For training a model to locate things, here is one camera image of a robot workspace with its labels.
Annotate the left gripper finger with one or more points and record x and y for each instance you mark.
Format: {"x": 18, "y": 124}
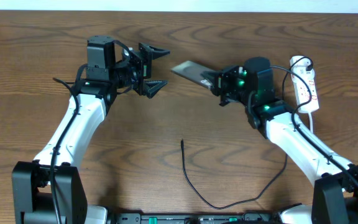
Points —
{"x": 156, "y": 53}
{"x": 151, "y": 87}

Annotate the Galaxy S25 Ultra smartphone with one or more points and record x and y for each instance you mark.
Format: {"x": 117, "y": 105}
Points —
{"x": 192, "y": 71}

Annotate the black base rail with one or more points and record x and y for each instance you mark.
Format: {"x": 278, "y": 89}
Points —
{"x": 136, "y": 218}

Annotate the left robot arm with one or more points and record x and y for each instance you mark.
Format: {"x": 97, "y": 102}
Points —
{"x": 49, "y": 188}

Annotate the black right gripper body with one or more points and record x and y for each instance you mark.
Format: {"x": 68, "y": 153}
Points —
{"x": 230, "y": 88}

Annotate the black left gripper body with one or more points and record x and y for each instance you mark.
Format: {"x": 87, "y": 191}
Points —
{"x": 134, "y": 73}

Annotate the white power strip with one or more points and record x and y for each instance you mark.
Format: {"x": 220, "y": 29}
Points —
{"x": 305, "y": 89}

